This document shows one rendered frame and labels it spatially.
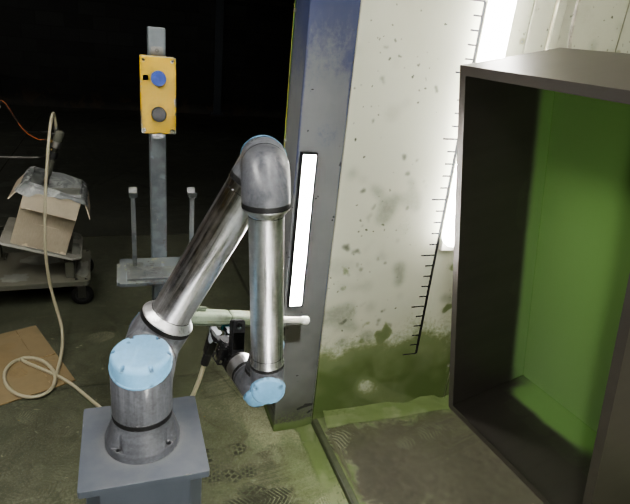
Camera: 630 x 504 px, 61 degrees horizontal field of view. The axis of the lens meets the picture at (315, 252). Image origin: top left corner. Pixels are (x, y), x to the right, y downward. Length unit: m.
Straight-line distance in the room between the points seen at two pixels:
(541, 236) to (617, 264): 0.29
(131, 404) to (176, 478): 0.22
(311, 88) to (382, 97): 0.28
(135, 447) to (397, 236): 1.31
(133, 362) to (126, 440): 0.21
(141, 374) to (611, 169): 1.35
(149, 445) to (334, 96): 1.27
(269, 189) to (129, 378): 0.56
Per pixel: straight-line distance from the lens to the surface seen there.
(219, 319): 1.83
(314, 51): 1.94
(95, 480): 1.49
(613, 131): 1.69
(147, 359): 1.39
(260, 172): 1.22
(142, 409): 1.42
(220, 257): 1.41
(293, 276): 2.11
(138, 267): 2.12
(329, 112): 1.98
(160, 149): 2.10
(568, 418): 2.14
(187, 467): 1.48
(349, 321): 2.34
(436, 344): 2.63
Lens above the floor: 1.68
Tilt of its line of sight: 22 degrees down
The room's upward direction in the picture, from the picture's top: 6 degrees clockwise
